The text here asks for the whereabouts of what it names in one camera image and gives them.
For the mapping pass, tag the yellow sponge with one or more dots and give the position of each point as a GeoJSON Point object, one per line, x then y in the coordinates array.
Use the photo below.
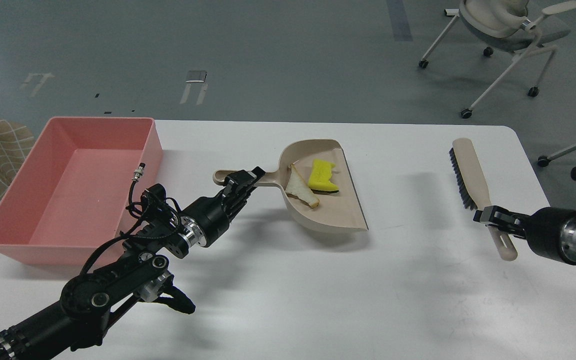
{"type": "Point", "coordinates": [321, 175]}

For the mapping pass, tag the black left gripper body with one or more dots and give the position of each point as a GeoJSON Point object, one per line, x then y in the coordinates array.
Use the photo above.
{"type": "Point", "coordinates": [215, 214]}

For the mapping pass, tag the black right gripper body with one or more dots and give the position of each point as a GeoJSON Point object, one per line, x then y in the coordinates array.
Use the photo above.
{"type": "Point", "coordinates": [543, 233]}

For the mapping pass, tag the white bread slice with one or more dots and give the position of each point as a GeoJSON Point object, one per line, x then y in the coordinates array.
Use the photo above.
{"type": "Point", "coordinates": [298, 188]}

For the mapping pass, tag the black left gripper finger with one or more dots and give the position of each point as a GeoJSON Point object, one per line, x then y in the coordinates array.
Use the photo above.
{"type": "Point", "coordinates": [254, 176]}
{"type": "Point", "coordinates": [237, 185]}

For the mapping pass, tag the beige hand brush black bristles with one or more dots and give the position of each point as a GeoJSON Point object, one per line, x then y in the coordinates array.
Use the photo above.
{"type": "Point", "coordinates": [474, 191]}

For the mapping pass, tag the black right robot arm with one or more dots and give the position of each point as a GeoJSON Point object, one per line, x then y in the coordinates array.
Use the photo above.
{"type": "Point", "coordinates": [569, 230]}

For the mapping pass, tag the pink plastic bin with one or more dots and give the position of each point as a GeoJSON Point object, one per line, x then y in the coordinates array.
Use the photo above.
{"type": "Point", "coordinates": [70, 194]}

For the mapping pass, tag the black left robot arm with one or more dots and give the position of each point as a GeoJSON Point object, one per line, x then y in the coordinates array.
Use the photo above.
{"type": "Point", "coordinates": [129, 269]}

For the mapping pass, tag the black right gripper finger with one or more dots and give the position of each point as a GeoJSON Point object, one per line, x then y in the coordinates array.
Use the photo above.
{"type": "Point", "coordinates": [500, 217]}
{"type": "Point", "coordinates": [498, 231]}

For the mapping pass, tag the white office chair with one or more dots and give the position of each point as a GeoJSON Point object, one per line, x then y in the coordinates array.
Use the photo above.
{"type": "Point", "coordinates": [510, 26]}

